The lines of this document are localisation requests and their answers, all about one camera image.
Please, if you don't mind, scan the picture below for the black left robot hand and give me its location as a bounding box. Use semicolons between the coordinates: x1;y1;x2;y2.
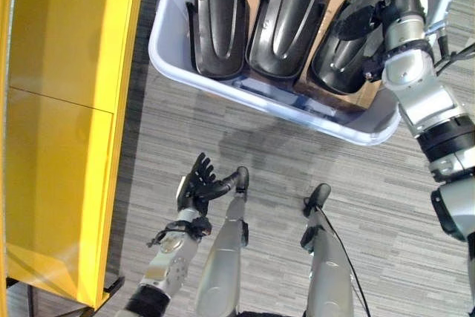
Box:
176;151;239;218

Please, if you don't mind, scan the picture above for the black sole-shaped part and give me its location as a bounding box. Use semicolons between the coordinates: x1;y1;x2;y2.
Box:
186;0;249;81
309;0;385;96
245;0;335;80

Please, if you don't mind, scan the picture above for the white plastic box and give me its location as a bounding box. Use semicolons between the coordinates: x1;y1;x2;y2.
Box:
148;0;465;147

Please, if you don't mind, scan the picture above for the yellow metal shelf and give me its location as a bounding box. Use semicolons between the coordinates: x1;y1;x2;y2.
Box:
0;0;148;311

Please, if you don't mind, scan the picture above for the dark left robot foot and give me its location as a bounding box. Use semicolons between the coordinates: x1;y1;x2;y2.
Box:
234;166;250;194

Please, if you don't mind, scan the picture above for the dark robot foot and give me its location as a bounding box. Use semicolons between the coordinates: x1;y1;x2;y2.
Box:
234;166;250;194
302;183;333;218

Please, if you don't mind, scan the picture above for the silver left robot leg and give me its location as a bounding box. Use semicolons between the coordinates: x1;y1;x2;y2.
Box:
194;190;249;317

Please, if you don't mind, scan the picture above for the silver robot leg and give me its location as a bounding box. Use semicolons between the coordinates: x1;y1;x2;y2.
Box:
194;190;249;317
300;209;356;317

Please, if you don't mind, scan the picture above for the dark right robot foot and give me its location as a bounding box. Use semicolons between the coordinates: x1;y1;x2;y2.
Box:
302;183;333;218

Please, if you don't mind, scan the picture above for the brown cardboard divider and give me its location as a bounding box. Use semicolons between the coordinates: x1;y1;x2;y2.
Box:
292;0;384;114

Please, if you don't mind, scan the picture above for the silver right robot leg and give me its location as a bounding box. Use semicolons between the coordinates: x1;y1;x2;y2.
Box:
300;209;356;317

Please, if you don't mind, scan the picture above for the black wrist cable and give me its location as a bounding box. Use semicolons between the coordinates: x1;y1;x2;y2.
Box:
432;23;475;77

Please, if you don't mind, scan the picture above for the black shelf base frame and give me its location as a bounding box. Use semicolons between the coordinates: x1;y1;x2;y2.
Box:
5;274;126;317

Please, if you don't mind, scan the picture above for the black leg cable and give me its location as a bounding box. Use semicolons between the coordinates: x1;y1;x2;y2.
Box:
315;203;373;317

